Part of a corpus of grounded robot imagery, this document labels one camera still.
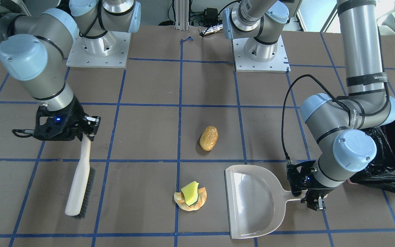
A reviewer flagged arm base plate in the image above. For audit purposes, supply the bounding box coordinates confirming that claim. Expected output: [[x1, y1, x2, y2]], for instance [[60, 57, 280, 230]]
[[66, 31, 131, 69], [232, 36, 291, 73]]

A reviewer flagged beige hand brush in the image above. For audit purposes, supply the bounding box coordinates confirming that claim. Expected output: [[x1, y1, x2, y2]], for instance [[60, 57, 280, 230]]
[[65, 134, 95, 219]]

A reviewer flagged aluminium frame post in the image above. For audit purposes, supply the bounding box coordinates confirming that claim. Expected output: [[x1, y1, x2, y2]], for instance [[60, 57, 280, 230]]
[[173, 0, 191, 32]]

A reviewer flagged black lined trash bin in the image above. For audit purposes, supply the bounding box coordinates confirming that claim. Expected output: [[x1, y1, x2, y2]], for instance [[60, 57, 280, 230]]
[[349, 120, 395, 193]]

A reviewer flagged silver cable connector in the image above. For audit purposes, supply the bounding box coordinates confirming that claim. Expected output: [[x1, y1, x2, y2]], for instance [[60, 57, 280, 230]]
[[199, 24, 224, 37]]

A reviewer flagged beige plastic dustpan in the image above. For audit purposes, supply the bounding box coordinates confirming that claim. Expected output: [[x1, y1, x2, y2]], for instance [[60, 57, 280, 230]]
[[225, 165, 301, 239]]

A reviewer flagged yellow potato toy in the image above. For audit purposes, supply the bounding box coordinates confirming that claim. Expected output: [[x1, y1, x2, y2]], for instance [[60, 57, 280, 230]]
[[199, 126, 218, 151]]

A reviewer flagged yellow green sponge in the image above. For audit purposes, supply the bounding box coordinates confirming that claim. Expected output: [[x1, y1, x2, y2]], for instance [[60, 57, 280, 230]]
[[181, 181, 199, 206]]

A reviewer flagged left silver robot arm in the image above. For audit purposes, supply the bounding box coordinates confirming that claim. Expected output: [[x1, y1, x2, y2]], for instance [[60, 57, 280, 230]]
[[287, 0, 395, 211]]

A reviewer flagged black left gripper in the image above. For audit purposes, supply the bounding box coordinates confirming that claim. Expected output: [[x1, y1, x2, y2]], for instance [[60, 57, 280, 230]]
[[286, 160, 328, 211]]

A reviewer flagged black power brick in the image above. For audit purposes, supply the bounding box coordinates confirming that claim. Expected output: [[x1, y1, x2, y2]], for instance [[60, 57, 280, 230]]
[[203, 8, 218, 22]]

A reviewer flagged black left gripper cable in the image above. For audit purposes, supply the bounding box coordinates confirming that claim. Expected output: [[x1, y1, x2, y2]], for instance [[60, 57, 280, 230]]
[[282, 74, 352, 162]]

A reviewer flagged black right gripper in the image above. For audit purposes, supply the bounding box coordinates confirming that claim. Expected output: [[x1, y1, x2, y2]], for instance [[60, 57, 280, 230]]
[[33, 97, 101, 141]]

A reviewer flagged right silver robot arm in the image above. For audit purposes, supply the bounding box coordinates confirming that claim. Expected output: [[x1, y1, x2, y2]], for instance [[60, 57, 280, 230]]
[[0, 0, 141, 141]]

